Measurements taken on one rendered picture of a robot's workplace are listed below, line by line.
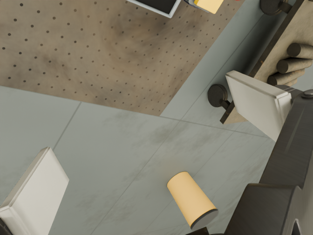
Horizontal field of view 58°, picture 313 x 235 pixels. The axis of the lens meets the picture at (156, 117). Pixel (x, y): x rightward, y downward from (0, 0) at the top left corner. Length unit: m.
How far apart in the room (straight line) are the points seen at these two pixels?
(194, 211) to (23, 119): 2.38
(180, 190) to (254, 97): 3.70
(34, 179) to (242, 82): 0.13
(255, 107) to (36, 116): 2.06
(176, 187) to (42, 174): 3.72
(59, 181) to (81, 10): 0.84
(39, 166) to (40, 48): 0.86
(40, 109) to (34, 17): 1.23
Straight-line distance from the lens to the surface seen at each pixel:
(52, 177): 0.19
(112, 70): 1.18
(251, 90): 0.16
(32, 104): 2.09
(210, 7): 0.61
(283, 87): 0.17
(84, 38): 1.06
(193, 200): 3.76
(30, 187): 0.17
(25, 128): 2.23
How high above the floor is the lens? 1.57
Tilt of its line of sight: 35 degrees down
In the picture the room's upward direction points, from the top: 143 degrees clockwise
